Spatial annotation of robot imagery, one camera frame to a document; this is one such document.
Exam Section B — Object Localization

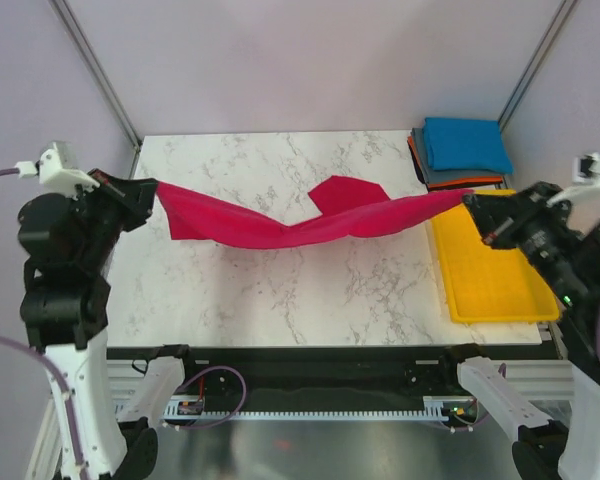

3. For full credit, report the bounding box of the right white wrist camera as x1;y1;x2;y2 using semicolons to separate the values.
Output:
546;152;600;207

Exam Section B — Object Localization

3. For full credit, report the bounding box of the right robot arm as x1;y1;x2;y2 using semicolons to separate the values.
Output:
437;182;600;479

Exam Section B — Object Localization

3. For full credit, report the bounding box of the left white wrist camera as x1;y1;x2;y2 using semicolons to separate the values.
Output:
14;141;100;198

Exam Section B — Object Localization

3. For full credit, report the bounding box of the red t-shirt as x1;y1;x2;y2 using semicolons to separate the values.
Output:
157;176;469;250

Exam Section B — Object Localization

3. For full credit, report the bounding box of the blue folded t-shirt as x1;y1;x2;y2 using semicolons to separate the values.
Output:
423;117;514;175

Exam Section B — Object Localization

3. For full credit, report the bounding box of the left aluminium frame post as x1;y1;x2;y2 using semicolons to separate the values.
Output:
49;0;142;152

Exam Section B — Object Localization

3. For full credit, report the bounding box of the white cable duct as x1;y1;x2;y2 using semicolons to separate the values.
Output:
163;396;475;422

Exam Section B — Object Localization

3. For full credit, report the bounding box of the right aluminium frame post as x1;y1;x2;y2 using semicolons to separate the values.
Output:
497;0;580;132

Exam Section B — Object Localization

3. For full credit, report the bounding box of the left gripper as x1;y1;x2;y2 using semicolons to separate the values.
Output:
70;166;159;267

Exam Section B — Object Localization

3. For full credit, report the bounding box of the aluminium frame post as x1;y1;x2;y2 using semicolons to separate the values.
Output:
49;0;142;152
497;0;580;132

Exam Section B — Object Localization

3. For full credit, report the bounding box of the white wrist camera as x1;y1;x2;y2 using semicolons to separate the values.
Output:
14;141;100;198
546;152;600;207

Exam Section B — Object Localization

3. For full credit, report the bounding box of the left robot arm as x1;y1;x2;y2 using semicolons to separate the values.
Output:
18;169;158;479

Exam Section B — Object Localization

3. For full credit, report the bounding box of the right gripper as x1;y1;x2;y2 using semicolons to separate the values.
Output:
463;178;597;307

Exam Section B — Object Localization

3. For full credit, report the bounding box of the yellow plastic tray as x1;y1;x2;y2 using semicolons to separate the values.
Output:
430;205;560;325

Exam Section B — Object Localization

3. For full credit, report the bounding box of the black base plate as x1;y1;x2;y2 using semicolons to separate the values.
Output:
107;342;561;412

